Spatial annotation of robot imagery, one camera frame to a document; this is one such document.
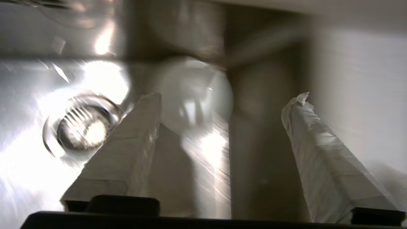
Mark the round metal drain strainer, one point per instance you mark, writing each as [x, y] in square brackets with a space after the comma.
[82, 127]

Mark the white bowl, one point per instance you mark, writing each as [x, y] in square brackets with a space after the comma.
[197, 86]

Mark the stainless steel sink basin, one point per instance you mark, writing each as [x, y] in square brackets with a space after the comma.
[31, 79]

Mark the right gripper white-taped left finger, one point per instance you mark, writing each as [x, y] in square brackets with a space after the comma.
[127, 152]

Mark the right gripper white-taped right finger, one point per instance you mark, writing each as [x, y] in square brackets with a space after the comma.
[330, 171]

